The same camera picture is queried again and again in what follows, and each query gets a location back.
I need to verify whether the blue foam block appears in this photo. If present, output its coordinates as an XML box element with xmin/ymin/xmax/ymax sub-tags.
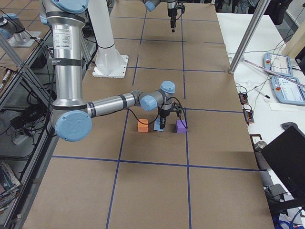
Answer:
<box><xmin>153</xmin><ymin>119</ymin><xmax>164</xmax><ymax>132</ymax></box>

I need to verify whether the black laptop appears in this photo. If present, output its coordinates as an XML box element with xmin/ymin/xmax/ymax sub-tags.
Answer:
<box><xmin>262</xmin><ymin>126</ymin><xmax>305</xmax><ymax>198</ymax></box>

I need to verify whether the orange connector box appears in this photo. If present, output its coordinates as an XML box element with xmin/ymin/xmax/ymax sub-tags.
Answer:
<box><xmin>243</xmin><ymin>109</ymin><xmax>254</xmax><ymax>125</ymax></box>
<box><xmin>238</xmin><ymin>92</ymin><xmax>248</xmax><ymax>105</ymax></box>

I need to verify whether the upper teach pendant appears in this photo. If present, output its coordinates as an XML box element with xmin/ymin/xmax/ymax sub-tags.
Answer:
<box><xmin>263</xmin><ymin>52</ymin><xmax>293</xmax><ymax>77</ymax></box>

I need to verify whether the aluminium frame post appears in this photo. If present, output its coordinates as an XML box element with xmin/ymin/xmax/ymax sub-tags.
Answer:
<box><xmin>228</xmin><ymin>0</ymin><xmax>270</xmax><ymax>74</ymax></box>

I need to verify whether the upper orange connector box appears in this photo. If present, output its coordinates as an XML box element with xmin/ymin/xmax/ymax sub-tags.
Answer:
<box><xmin>238</xmin><ymin>92</ymin><xmax>248</xmax><ymax>105</ymax></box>

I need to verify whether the purple foam block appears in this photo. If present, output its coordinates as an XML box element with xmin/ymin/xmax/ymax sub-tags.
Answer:
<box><xmin>176</xmin><ymin>120</ymin><xmax>187</xmax><ymax>133</ymax></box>

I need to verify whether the black marker pen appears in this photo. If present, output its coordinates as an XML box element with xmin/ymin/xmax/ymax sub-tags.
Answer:
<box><xmin>255</xmin><ymin>88</ymin><xmax>270</xmax><ymax>99</ymax></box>

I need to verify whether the black camera cable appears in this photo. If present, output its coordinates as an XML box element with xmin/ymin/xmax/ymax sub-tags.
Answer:
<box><xmin>127</xmin><ymin>96</ymin><xmax>188</xmax><ymax>129</ymax></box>

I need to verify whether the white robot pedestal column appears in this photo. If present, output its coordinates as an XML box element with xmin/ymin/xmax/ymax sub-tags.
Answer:
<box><xmin>88</xmin><ymin>0</ymin><xmax>129</xmax><ymax>78</ymax></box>

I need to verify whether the orange foam block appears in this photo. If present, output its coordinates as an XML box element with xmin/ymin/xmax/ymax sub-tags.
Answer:
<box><xmin>137</xmin><ymin>119</ymin><xmax>149</xmax><ymax>133</ymax></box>

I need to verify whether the lower teach pendant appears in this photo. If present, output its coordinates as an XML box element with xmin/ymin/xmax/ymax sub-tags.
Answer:
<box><xmin>271</xmin><ymin>76</ymin><xmax>305</xmax><ymax>106</ymax></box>

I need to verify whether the lower orange connector box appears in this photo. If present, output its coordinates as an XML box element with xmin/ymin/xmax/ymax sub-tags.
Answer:
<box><xmin>243</xmin><ymin>109</ymin><xmax>254</xmax><ymax>125</ymax></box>

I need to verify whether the teach pendant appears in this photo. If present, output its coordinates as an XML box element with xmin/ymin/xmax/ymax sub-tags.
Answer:
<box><xmin>271</xmin><ymin>76</ymin><xmax>305</xmax><ymax>106</ymax></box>
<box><xmin>263</xmin><ymin>52</ymin><xmax>293</xmax><ymax>77</ymax></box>

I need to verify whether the stack of magazines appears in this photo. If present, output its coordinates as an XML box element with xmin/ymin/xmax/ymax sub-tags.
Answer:
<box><xmin>0</xmin><ymin>161</ymin><xmax>22</xmax><ymax>214</ymax></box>

